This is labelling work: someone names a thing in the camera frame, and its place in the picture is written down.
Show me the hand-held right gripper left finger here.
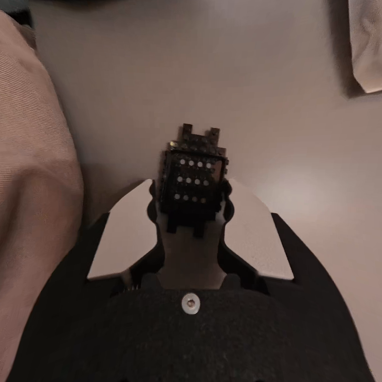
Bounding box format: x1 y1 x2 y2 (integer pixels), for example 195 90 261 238
87 178 166 282

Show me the white brick-print paper bag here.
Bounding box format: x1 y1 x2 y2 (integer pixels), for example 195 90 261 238
348 0 382 94

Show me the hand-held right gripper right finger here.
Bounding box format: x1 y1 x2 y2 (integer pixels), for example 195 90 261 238
217 178 295 282

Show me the person's beige sweatshirt torso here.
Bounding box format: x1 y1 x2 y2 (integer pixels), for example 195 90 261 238
0 9 85 382

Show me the black LEGO chassis piece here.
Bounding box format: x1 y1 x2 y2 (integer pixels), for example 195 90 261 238
160 123 230 238

